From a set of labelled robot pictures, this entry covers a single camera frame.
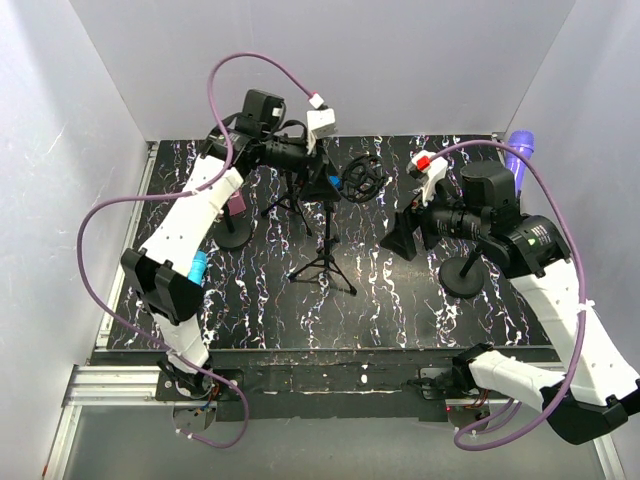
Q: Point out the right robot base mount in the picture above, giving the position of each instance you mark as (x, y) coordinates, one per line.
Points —
(462, 407)

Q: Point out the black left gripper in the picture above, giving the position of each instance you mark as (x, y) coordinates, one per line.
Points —
(318, 187)

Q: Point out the cyan blue microphone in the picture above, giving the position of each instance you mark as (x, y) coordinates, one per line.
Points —
(198, 268)

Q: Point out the blue and white block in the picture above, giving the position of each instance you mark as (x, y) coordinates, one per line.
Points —
(336, 182)

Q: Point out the black tripod stand with ring clamp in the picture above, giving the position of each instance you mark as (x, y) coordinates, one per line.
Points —
(325, 260)

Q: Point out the black round-base clip stand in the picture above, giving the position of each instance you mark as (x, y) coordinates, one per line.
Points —
(232, 233)

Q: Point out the black front mounting rail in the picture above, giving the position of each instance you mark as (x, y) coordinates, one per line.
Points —
(337, 383)

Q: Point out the solid purple microphone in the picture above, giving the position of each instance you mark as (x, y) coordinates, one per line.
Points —
(522, 141)

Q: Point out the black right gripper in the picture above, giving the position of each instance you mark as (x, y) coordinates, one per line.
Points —
(400, 240)

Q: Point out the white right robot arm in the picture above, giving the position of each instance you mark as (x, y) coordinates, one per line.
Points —
(600, 390)

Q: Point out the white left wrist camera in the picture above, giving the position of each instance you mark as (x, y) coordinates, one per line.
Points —
(320, 124)

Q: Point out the black round-base stand right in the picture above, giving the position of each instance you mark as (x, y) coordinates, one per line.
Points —
(461, 277)

